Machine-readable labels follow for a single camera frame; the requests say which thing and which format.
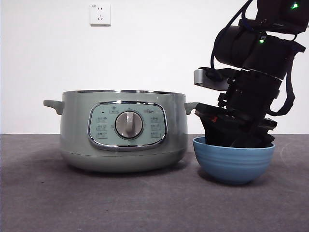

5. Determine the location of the pale green electric steamer pot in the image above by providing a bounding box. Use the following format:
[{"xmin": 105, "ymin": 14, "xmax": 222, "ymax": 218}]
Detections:
[{"xmin": 43, "ymin": 89, "xmax": 200, "ymax": 173}]

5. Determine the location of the blue ribbed bowl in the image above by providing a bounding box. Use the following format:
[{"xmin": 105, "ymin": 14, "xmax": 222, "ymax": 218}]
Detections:
[{"xmin": 192, "ymin": 136, "xmax": 276, "ymax": 186}]

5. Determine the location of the thick black sleeved cable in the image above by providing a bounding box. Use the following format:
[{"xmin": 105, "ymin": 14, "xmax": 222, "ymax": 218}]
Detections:
[{"xmin": 269, "ymin": 33, "xmax": 305, "ymax": 117}]

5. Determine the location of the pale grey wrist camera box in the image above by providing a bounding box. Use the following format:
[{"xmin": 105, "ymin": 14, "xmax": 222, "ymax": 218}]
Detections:
[{"xmin": 193, "ymin": 68, "xmax": 229, "ymax": 90}]

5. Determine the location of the thin dark camera cable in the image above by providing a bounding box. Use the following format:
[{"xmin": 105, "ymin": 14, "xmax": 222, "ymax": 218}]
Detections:
[{"xmin": 209, "ymin": 0, "xmax": 253, "ymax": 79}]

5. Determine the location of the white wall power socket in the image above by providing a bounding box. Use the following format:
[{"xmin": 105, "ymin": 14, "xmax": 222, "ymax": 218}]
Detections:
[{"xmin": 90, "ymin": 3, "xmax": 112, "ymax": 27}]

